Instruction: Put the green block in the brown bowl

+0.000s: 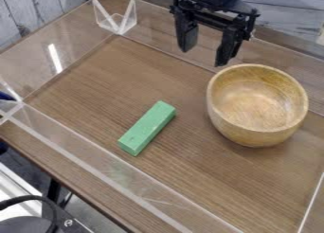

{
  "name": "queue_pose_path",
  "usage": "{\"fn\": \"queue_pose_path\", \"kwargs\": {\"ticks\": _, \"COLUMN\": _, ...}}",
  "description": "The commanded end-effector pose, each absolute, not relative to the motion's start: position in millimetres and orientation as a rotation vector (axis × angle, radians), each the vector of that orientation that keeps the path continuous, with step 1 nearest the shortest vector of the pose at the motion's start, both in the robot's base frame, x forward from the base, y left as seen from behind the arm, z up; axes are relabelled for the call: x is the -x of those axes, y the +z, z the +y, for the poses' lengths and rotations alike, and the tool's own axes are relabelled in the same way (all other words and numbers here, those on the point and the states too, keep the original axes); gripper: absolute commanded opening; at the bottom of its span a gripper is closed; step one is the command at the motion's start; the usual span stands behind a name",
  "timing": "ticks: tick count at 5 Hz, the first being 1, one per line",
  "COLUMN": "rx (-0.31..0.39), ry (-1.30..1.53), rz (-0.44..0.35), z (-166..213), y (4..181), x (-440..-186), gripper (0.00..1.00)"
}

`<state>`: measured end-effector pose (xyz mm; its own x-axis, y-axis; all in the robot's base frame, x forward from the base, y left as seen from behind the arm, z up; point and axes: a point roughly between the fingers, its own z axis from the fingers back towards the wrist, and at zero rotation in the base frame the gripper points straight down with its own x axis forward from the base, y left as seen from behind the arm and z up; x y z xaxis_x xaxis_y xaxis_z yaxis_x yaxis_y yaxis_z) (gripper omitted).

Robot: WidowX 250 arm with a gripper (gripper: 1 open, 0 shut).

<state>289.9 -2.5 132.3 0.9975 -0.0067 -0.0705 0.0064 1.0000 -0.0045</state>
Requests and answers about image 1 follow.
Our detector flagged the green rectangular block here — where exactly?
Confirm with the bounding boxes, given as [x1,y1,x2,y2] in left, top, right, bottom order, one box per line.
[118,100,176,156]

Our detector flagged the brown wooden bowl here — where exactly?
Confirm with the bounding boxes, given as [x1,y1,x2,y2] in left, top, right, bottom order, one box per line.
[207,63,310,148]

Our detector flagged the clear acrylic tray walls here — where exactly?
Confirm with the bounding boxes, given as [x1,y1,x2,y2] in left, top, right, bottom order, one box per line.
[0,0,324,233]

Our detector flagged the blue object at left edge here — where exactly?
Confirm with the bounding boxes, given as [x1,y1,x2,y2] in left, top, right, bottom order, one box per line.
[0,91,15,100]

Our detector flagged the black chair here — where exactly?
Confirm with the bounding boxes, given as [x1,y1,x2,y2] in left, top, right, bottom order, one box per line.
[0,195,94,233]

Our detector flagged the black table leg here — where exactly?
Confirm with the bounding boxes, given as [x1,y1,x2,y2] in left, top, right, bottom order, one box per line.
[47,179,61,203]

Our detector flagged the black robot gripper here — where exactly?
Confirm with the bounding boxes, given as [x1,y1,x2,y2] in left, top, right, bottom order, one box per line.
[174,0,261,66]

